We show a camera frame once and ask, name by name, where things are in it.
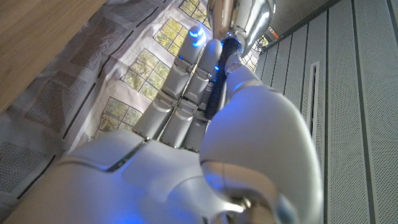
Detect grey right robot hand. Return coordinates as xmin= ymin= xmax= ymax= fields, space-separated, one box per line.
xmin=4 ymin=26 xmax=324 ymax=224

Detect silver handbell with black handle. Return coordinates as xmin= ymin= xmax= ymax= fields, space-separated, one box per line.
xmin=204 ymin=0 xmax=277 ymax=121

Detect printed window backdrop cloth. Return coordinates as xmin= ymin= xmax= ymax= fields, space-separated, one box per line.
xmin=0 ymin=0 xmax=271 ymax=212

